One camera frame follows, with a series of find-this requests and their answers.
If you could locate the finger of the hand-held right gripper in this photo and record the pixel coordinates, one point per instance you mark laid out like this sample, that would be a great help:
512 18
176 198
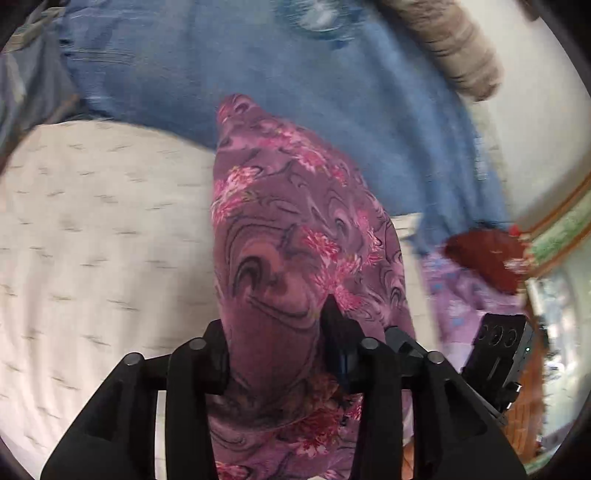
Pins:
399 341

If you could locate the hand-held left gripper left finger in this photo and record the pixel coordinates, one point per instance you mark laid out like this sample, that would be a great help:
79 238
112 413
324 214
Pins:
219 364

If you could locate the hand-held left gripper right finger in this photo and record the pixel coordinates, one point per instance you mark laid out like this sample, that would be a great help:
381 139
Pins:
339 360

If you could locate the maroon floral shirt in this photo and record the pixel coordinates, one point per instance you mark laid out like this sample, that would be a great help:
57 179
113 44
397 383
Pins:
277 230

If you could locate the purple floral garment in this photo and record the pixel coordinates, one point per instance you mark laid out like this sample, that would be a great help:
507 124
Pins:
457 295

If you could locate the dark red cloth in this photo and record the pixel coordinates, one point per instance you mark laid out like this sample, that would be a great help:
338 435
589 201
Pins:
485 254

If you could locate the blue plaid quilt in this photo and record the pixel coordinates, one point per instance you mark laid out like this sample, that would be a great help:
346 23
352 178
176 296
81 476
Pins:
184 69

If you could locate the beige striped blanket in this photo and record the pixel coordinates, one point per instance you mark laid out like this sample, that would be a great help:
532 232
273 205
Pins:
452 41

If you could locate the light blue star pillow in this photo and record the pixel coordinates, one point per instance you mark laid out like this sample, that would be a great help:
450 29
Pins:
27 92

